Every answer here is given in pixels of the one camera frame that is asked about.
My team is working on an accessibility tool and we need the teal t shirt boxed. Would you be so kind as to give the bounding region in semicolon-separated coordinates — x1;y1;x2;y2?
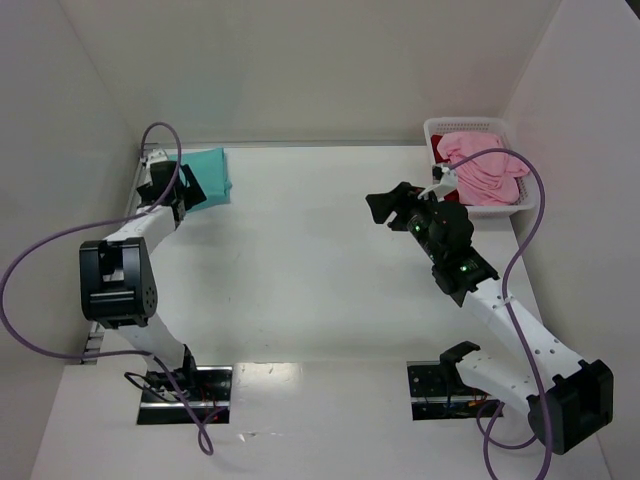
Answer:
179;148;232;213

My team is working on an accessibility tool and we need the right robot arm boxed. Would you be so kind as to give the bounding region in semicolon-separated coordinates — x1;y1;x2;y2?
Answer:
365;182;614;455

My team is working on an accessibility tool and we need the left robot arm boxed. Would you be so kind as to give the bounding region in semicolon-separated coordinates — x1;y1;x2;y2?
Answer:
79;160;206;394

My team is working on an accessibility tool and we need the red t shirt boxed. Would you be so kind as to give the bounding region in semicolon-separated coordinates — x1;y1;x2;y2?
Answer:
430;135;460;203

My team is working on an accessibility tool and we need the pink t shirt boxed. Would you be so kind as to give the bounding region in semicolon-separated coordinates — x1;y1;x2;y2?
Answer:
438;132;530;206

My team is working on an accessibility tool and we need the white plastic basket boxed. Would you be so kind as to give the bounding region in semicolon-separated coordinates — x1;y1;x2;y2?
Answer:
423;117;539;218

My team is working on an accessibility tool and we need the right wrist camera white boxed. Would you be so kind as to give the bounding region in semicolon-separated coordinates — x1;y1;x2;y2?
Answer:
418;163;458;201

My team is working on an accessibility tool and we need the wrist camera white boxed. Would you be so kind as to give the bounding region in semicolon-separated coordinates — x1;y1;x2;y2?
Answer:
141;148;169;168
418;163;458;201

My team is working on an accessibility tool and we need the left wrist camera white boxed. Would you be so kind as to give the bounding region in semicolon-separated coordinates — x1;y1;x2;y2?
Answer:
141;148;169;168

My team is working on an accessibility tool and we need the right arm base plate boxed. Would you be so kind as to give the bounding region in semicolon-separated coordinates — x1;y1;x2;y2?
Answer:
407;361;497;421

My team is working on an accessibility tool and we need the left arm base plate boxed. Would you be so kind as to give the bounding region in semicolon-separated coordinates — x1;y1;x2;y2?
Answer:
124;366;233;426

